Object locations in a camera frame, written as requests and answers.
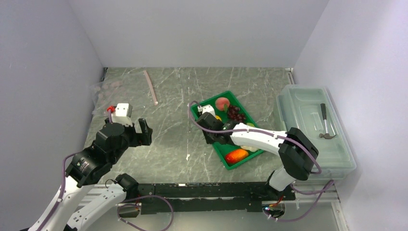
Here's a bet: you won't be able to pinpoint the green plastic tray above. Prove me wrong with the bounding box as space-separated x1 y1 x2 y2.
190 90 263 170

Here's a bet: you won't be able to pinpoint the clear zip top bag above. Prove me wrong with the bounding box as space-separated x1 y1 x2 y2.
90 70 159 117

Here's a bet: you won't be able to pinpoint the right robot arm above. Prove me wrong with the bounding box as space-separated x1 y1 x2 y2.
193 113 322 200

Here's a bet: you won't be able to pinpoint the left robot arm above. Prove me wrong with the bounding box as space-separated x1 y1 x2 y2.
28 118 153 231

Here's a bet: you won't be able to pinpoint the pink peach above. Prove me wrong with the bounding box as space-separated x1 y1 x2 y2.
215 97 230 111

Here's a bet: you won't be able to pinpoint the dark purple grapes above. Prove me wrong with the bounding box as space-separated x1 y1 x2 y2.
227 104 246 123

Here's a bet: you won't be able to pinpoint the red orange mango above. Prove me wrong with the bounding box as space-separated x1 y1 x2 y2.
224 149 249 165

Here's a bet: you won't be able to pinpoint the clear plastic storage box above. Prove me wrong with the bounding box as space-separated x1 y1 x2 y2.
274 85 356 180

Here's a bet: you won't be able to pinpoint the small hammer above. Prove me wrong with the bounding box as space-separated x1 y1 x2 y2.
319 103 336 140

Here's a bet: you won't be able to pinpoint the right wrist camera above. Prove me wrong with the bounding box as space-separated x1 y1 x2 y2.
197 104 216 117

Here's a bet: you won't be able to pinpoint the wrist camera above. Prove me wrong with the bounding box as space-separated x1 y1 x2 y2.
197 104 216 117
107 103 133 127

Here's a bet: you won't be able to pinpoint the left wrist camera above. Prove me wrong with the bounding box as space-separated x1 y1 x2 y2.
107 103 133 127

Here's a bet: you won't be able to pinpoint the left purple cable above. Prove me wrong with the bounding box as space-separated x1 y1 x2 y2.
37 108 174 231

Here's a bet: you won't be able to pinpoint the purple cable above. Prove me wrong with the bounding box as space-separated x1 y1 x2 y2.
187 101 335 223
37 108 174 231

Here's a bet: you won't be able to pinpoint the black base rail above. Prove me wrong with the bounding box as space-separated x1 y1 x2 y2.
123 182 295 215

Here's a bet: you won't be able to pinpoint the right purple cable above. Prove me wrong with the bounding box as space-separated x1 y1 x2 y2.
187 101 335 223

